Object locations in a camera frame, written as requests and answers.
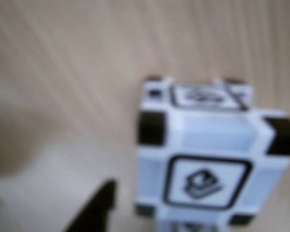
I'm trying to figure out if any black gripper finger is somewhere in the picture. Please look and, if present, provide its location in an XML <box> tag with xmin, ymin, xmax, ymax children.
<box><xmin>64</xmin><ymin>179</ymin><xmax>118</xmax><ymax>232</ymax></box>

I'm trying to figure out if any white cube with chevron glyph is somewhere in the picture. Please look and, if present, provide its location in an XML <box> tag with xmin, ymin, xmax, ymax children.
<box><xmin>134</xmin><ymin>76</ymin><xmax>290</xmax><ymax>224</ymax></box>

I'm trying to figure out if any white cube with angular glyph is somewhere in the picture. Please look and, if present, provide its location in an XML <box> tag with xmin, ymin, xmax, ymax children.
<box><xmin>157</xmin><ymin>218</ymin><xmax>232</xmax><ymax>232</ymax></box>

